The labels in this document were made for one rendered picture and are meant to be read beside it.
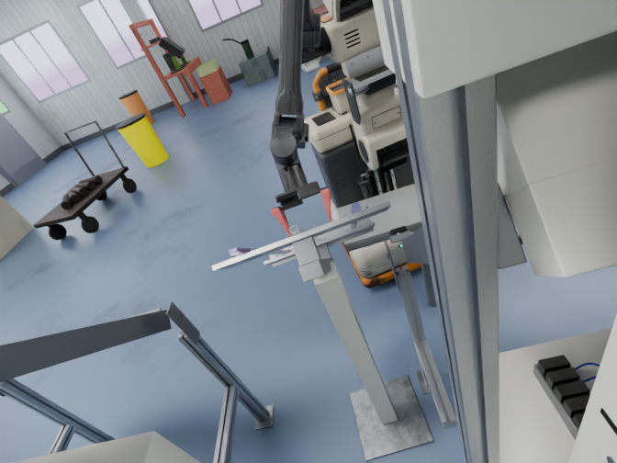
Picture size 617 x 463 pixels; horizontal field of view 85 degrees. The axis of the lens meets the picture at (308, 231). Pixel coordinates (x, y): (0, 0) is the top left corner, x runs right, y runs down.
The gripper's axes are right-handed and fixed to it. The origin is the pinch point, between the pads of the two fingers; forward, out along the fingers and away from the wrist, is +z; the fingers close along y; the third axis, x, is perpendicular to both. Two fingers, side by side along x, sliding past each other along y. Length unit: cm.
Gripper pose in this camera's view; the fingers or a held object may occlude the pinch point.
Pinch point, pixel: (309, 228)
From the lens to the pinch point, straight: 77.4
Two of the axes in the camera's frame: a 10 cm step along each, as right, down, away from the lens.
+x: 1.3, 0.8, 9.9
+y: 9.4, -3.3, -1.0
